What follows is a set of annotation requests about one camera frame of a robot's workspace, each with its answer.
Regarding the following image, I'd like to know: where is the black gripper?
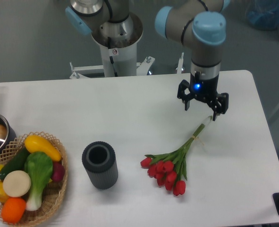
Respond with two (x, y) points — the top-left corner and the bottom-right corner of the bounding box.
(177, 72), (229, 121)

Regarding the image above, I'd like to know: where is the red tulip bouquet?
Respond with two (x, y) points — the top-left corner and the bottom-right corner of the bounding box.
(140, 116), (213, 196)

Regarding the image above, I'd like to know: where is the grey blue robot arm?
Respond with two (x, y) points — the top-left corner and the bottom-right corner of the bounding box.
(65, 0), (229, 117)

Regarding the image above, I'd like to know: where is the blue plastic bag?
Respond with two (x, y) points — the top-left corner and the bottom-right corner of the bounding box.
(245, 0), (279, 35)

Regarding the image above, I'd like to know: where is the dark grey ribbed vase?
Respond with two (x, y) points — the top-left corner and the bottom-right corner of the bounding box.
(82, 141), (118, 190)

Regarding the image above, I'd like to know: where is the purple red radish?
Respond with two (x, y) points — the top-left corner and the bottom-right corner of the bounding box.
(51, 162), (65, 182)

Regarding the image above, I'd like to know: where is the yellow squash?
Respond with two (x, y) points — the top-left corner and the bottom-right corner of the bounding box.
(24, 135), (62, 162)

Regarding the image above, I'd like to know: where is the green bok choy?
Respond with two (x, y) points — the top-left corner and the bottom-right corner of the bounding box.
(24, 151), (53, 211)

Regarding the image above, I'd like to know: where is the dark green cucumber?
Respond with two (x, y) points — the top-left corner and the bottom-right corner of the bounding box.
(0, 147), (30, 181)

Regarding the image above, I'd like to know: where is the woven wicker basket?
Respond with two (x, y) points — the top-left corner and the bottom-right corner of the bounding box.
(0, 131), (68, 227)

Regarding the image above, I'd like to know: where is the orange fruit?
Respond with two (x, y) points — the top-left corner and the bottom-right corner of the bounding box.
(1, 197), (26, 224)

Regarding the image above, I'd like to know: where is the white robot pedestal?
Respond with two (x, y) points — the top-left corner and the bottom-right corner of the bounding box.
(66, 8), (155, 79)

